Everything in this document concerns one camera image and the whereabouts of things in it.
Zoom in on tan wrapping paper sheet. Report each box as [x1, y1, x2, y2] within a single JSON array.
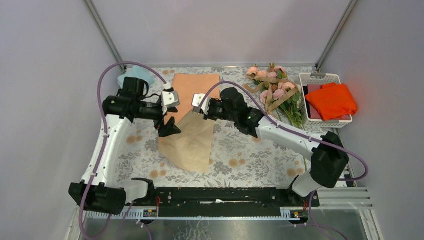
[[158, 73, 221, 174]]

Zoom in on tan ribbon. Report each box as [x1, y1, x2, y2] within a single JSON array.
[[243, 76, 301, 117]]

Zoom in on pink fake flower bunch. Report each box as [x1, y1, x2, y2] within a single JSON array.
[[244, 63, 305, 130]]

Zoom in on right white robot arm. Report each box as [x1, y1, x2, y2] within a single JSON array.
[[192, 87, 349, 206]]

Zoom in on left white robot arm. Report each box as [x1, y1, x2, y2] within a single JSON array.
[[68, 91, 181, 215]]

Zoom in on light blue folded towel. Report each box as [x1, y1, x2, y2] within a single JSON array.
[[117, 65, 155, 89]]

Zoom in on floral patterned table mat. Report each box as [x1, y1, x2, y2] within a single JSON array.
[[109, 66, 348, 189]]

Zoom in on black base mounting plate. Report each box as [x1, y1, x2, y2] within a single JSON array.
[[134, 187, 320, 218]]

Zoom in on white plastic basket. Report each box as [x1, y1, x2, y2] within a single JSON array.
[[299, 73, 358, 128]]

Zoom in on orange folded cloth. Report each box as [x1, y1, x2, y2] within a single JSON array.
[[305, 82, 358, 121]]

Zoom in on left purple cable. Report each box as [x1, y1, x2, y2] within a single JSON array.
[[78, 61, 169, 240]]

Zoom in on purple cable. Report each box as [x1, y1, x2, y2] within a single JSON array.
[[198, 81, 370, 240], [78, 61, 169, 240]]

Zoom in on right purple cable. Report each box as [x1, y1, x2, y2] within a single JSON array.
[[198, 81, 370, 240]]

